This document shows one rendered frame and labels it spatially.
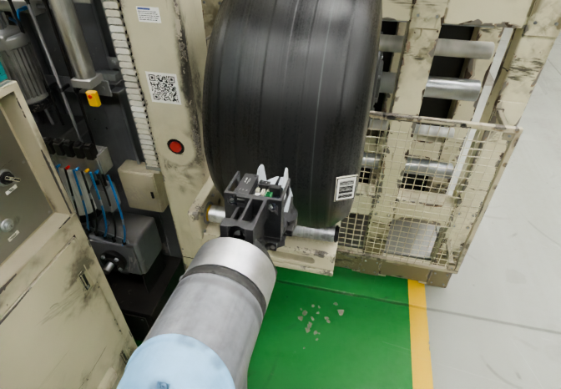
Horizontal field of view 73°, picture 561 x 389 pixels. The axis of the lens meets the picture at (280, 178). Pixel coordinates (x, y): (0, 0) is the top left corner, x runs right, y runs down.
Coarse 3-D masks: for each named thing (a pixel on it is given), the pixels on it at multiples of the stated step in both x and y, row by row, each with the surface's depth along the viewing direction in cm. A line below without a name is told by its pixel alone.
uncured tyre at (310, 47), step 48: (240, 0) 66; (288, 0) 64; (336, 0) 63; (240, 48) 63; (288, 48) 62; (336, 48) 61; (240, 96) 64; (288, 96) 62; (336, 96) 61; (240, 144) 67; (288, 144) 65; (336, 144) 64
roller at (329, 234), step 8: (208, 208) 99; (216, 208) 99; (224, 208) 99; (208, 216) 99; (216, 216) 98; (224, 216) 98; (296, 232) 95; (304, 232) 94; (312, 232) 94; (320, 232) 94; (328, 232) 93; (336, 232) 93; (328, 240) 94; (336, 240) 94
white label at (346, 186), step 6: (354, 174) 67; (336, 180) 67; (342, 180) 67; (348, 180) 68; (354, 180) 68; (336, 186) 68; (342, 186) 68; (348, 186) 69; (354, 186) 69; (336, 192) 69; (342, 192) 69; (348, 192) 70; (354, 192) 70; (336, 198) 70; (342, 198) 70; (348, 198) 71; (354, 198) 71
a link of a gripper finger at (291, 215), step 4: (292, 196) 55; (292, 200) 55; (292, 204) 55; (292, 208) 54; (284, 212) 52; (288, 212) 52; (292, 212) 52; (296, 212) 53; (284, 216) 51; (288, 216) 51; (292, 216) 51; (296, 216) 51; (288, 220) 50; (292, 220) 51; (296, 220) 52; (288, 224) 50; (292, 224) 51; (296, 224) 52; (288, 228) 50; (292, 228) 50; (288, 232) 50; (292, 232) 50
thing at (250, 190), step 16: (256, 176) 49; (224, 192) 45; (240, 192) 45; (256, 192) 46; (272, 192) 46; (288, 192) 48; (240, 208) 45; (256, 208) 44; (272, 208) 45; (224, 224) 40; (240, 224) 40; (256, 224) 40; (272, 224) 46; (256, 240) 41; (272, 240) 47
